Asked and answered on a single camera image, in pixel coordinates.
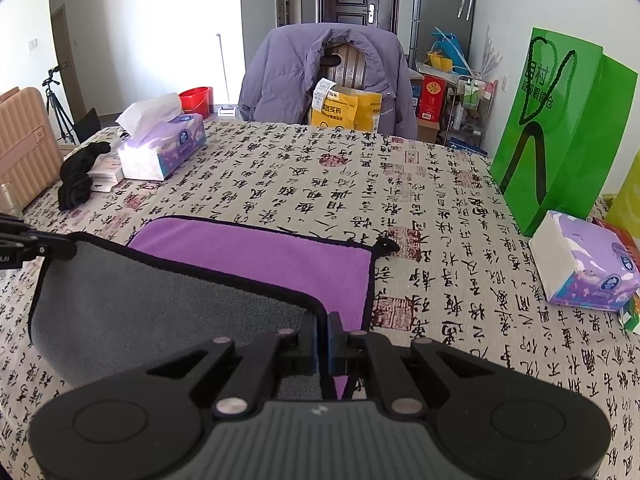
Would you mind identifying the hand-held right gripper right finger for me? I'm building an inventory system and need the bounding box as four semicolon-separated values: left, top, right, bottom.
326;311;501;418

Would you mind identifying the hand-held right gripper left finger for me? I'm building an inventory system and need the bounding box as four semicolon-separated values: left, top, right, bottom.
146;311;321;419

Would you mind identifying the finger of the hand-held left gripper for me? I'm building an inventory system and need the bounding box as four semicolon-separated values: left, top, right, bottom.
0;212;79;262

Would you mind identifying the purple and grey towel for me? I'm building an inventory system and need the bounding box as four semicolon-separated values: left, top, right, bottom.
27;215;401;402

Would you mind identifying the clear glass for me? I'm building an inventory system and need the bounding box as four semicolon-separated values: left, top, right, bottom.
0;182;24;219

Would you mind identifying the black cloth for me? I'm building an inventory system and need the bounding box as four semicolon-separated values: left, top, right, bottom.
57;141;112;212

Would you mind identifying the small white box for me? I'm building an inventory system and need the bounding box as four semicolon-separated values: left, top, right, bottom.
87;156;126;194

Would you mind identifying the beige suitcase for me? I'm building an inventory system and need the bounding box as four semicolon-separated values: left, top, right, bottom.
0;86;64;217

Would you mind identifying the dark laptop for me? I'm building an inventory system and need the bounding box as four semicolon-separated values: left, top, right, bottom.
74;108;102;146

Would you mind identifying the black tripod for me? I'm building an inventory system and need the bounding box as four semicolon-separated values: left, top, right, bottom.
41;62;77;146

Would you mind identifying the open purple tissue pack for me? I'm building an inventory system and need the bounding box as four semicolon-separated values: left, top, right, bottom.
115;92;208;182

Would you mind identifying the calligraphy printed tablecloth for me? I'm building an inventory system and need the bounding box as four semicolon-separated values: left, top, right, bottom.
0;120;640;480

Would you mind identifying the red bucket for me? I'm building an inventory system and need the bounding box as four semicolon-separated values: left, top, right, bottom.
178;86;214;120

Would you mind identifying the white mop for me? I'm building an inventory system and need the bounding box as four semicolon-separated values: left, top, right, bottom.
215;32;242;117

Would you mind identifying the yellow paper bag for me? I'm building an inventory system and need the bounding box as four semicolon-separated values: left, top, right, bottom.
308;78;384;134

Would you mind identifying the closed purple tissue pack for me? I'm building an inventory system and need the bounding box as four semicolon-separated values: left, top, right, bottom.
528;210;640;314

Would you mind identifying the red gift box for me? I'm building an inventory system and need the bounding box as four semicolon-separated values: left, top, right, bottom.
416;74;449;121

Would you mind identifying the purple padded jacket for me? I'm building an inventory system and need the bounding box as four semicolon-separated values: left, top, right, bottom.
238;23;419;139

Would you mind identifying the metal storage trolley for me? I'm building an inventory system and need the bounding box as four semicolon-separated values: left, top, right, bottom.
439;74;497;152

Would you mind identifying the wooden chair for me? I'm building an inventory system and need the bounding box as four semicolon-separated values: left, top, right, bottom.
319;41;375;92

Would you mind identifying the yellow container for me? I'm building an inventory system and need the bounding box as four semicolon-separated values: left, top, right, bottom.
426;52;454;74

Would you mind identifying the green shopping bag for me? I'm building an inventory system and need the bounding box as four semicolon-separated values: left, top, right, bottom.
489;27;640;237

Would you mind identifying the blue bag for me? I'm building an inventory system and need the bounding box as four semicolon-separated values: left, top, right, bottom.
430;29;472;74

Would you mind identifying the yellow-green bag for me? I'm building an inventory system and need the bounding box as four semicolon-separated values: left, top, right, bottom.
604;152;640;242

